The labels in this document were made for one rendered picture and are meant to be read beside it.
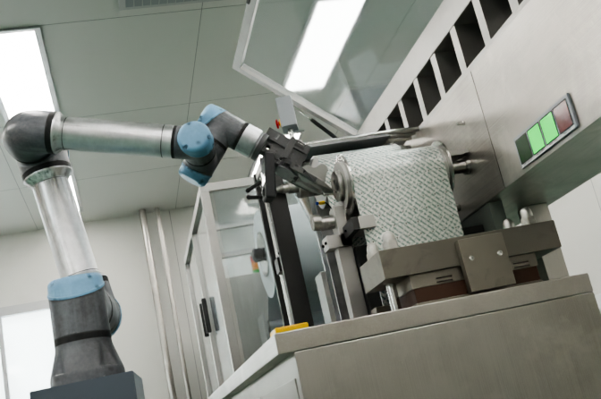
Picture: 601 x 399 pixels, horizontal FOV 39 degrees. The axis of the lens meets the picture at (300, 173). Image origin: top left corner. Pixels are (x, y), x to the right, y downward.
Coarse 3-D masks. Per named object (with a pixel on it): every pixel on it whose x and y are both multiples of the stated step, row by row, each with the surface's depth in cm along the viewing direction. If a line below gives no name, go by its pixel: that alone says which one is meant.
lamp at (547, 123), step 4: (548, 116) 169; (552, 116) 167; (544, 120) 171; (548, 120) 169; (552, 120) 168; (544, 124) 171; (548, 124) 169; (552, 124) 168; (544, 128) 171; (548, 128) 169; (552, 128) 168; (544, 132) 171; (548, 132) 170; (552, 132) 168; (556, 132) 167; (548, 136) 170; (552, 136) 168; (556, 136) 167; (548, 140) 170
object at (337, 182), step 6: (336, 174) 200; (342, 174) 200; (336, 180) 200; (342, 180) 199; (336, 186) 201; (342, 186) 199; (336, 192) 203; (342, 192) 199; (336, 198) 203; (342, 198) 200
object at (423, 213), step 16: (368, 192) 197; (384, 192) 197; (400, 192) 198; (416, 192) 199; (432, 192) 199; (448, 192) 200; (368, 208) 195; (384, 208) 196; (400, 208) 197; (416, 208) 197; (432, 208) 198; (448, 208) 199; (384, 224) 195; (400, 224) 196; (416, 224) 196; (432, 224) 197; (448, 224) 198; (368, 240) 193; (400, 240) 194; (416, 240) 195; (432, 240) 196
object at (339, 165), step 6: (444, 156) 204; (336, 162) 203; (444, 162) 203; (336, 168) 204; (342, 168) 199; (348, 180) 197; (348, 186) 197; (348, 192) 197; (348, 198) 198; (342, 204) 204; (348, 204) 199
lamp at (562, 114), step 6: (564, 102) 162; (558, 108) 165; (564, 108) 163; (558, 114) 165; (564, 114) 163; (558, 120) 165; (564, 120) 163; (570, 120) 161; (558, 126) 166; (564, 126) 164
